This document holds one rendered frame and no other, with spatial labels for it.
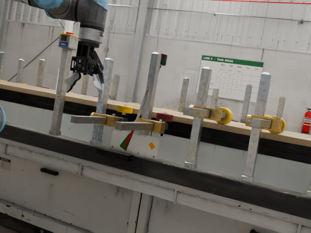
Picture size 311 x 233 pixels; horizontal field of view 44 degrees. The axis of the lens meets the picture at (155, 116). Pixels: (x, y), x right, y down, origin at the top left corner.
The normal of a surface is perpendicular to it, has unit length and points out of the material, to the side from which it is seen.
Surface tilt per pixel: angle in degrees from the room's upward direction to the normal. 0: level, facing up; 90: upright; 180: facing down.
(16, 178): 90
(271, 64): 90
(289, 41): 90
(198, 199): 90
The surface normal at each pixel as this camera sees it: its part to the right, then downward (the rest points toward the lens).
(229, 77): -0.34, 0.00
